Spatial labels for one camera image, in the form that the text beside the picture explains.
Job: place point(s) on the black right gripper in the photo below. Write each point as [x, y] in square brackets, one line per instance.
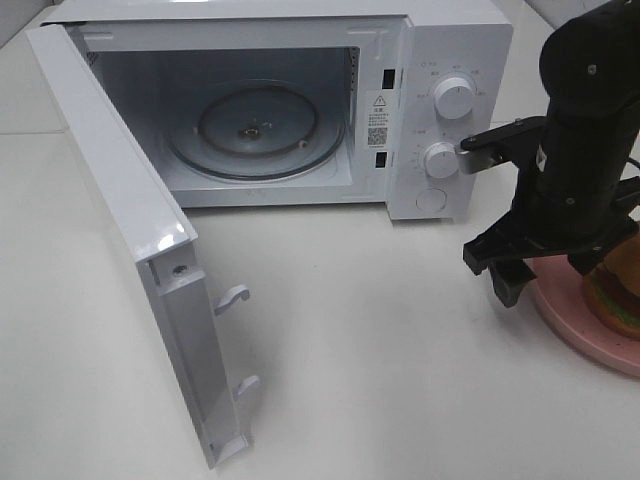
[535, 226]

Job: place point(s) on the pink plate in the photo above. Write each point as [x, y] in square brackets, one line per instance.
[558, 296]

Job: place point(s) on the burger with lettuce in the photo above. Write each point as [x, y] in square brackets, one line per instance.
[611, 289]

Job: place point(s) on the round white door button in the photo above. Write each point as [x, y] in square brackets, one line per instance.
[431, 200]

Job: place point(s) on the white microwave door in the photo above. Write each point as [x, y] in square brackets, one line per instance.
[159, 238]

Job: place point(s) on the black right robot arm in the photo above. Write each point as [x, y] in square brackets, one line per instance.
[571, 196]

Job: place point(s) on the white lower timer knob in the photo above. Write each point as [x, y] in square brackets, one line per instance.
[441, 160]

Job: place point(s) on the white upper power knob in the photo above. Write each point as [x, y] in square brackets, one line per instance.
[454, 96]

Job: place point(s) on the white warning label sticker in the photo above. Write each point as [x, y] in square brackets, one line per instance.
[378, 118]

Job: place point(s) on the glass microwave turntable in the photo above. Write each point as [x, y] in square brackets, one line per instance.
[258, 132]

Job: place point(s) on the white microwave oven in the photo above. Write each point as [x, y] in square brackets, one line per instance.
[155, 58]

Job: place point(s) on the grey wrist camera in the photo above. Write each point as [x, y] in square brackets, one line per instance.
[515, 142]

